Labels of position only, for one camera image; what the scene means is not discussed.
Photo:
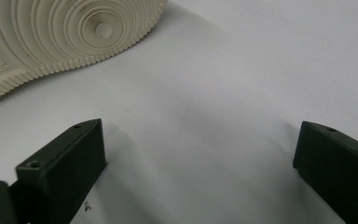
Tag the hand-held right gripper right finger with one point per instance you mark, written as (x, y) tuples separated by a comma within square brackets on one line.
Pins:
[(338, 174)]

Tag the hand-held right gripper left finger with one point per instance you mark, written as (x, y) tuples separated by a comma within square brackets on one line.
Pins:
[(62, 168)]

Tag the cream white sneaker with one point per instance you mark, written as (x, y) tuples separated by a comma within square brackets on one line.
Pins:
[(68, 34)]

